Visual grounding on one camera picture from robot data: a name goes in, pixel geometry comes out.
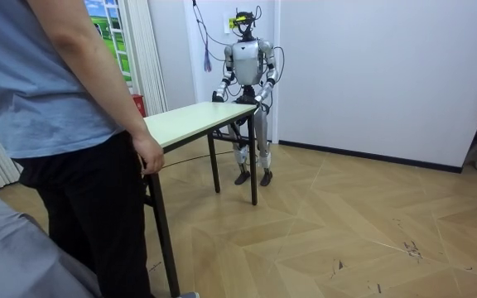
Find red box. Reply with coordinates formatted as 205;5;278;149
132;94;147;118

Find robot legs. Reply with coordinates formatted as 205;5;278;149
227;103;274;188

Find black floor cable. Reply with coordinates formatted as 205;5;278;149
161;150;236;170

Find cream top black leg table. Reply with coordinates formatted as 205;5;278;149
140;101;261;298

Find landscape window wall poster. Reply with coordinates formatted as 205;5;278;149
84;0;134;85

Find white wall plate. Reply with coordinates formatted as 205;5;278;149
223;12;236;36

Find cable bundle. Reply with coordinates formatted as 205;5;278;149
190;0;229;74

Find robot body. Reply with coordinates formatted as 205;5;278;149
223;5;286;105

